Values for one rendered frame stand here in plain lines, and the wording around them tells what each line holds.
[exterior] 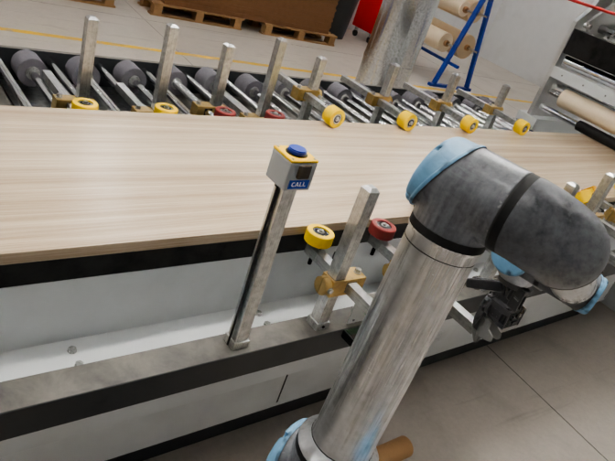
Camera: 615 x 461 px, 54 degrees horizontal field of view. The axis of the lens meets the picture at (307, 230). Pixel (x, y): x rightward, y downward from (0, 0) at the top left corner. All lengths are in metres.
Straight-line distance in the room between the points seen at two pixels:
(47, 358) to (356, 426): 0.78
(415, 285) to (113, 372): 0.74
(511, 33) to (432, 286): 11.83
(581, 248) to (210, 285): 1.05
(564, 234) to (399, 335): 0.27
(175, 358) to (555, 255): 0.90
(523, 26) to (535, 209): 11.74
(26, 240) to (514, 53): 11.58
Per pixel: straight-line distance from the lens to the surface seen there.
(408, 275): 0.86
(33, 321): 1.48
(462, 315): 1.65
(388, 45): 5.62
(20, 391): 1.32
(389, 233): 1.79
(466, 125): 3.15
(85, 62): 2.17
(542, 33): 12.22
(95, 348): 1.53
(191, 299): 1.63
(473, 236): 0.82
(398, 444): 2.36
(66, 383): 1.34
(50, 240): 1.37
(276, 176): 1.23
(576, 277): 0.85
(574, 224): 0.81
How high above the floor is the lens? 1.66
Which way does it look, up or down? 28 degrees down
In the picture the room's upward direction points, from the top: 19 degrees clockwise
